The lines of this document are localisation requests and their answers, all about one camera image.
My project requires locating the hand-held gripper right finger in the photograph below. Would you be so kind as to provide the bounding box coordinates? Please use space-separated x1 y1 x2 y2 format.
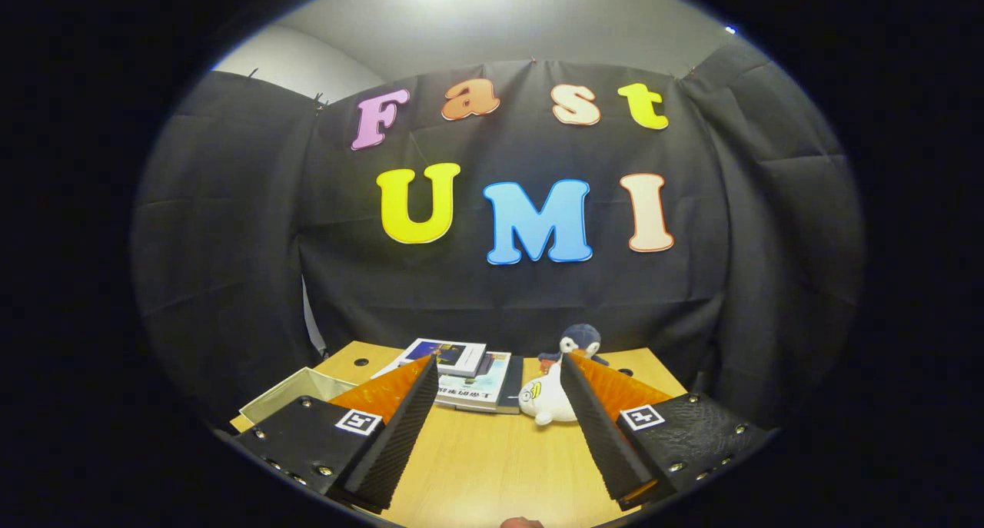
560 351 770 512

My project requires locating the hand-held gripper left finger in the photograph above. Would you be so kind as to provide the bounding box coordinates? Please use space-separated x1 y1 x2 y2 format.
231 354 439 513

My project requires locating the pale green fabric storage box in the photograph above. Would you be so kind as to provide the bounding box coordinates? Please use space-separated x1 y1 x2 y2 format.
238 367 358 427

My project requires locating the white seal plush toy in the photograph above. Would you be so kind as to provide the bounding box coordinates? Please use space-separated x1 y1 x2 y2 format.
518 363 579 427

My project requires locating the book with landscape cover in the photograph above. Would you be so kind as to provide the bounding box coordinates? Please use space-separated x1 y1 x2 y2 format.
434 351 514 413

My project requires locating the white book blue photo cover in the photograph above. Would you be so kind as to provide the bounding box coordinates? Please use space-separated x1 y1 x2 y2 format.
396 338 487 377

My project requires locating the dark hardcover book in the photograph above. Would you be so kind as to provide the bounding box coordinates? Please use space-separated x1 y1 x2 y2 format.
496 355 525 415

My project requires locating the grey penguin plush toy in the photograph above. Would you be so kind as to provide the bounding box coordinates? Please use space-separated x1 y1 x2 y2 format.
538 324 610 369

